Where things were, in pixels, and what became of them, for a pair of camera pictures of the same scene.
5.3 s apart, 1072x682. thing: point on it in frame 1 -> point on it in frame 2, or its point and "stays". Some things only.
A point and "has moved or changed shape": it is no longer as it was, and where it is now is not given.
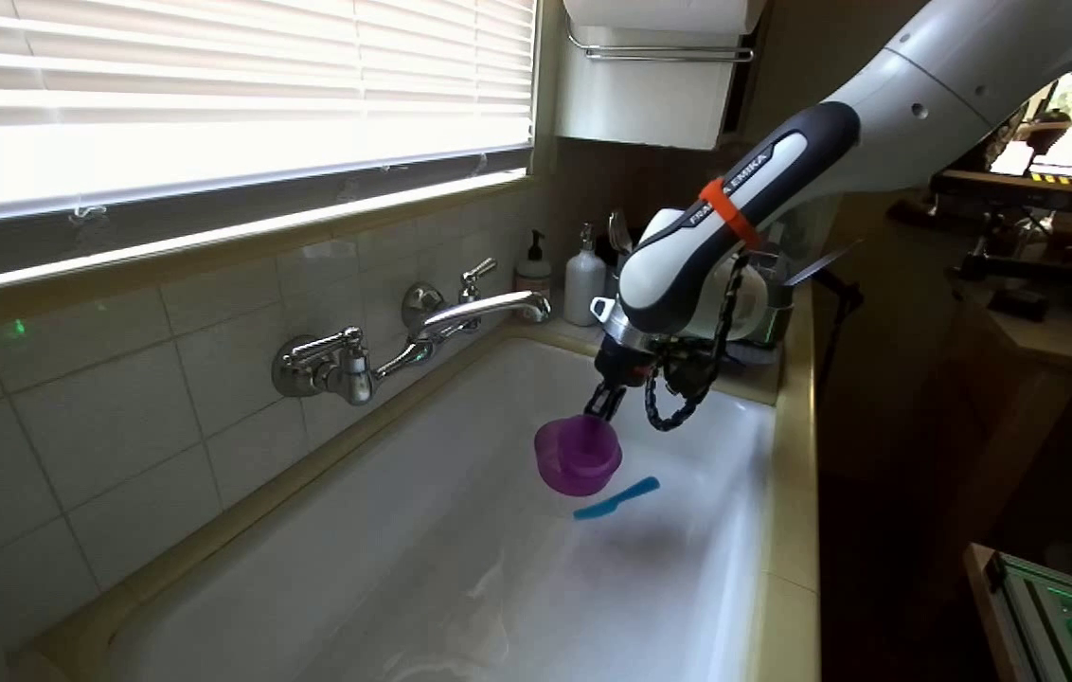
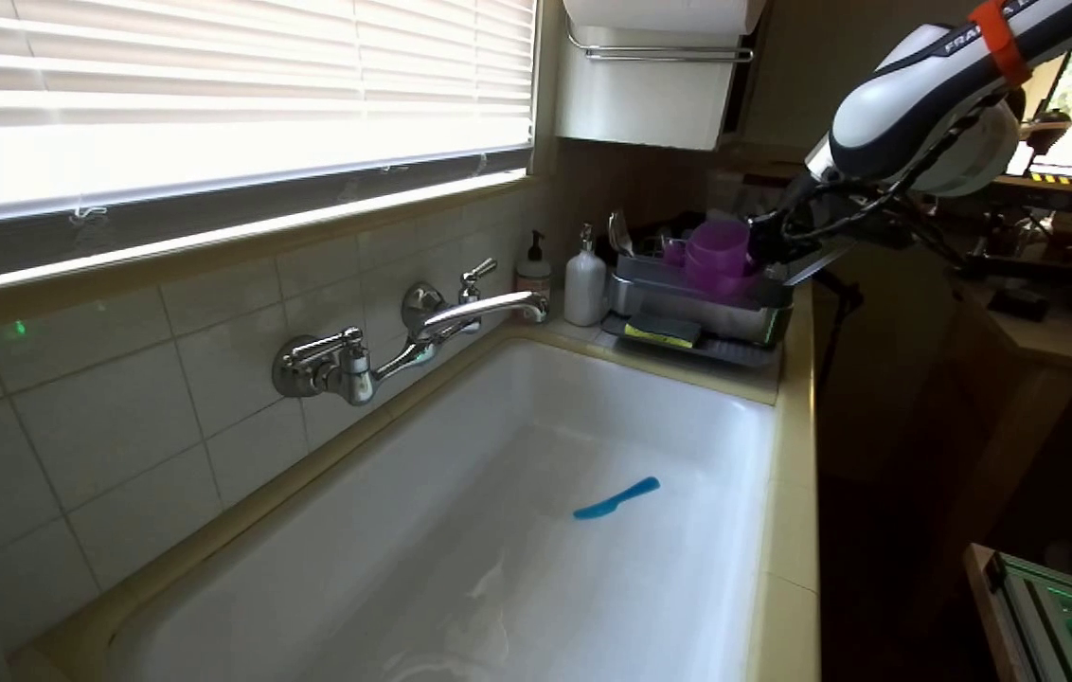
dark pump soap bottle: [534, 244] stays
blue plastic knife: [604, 507] stays
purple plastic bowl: [576, 452] has moved or changed shape
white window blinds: [83, 105] stays
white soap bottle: [586, 282] stays
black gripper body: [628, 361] -> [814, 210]
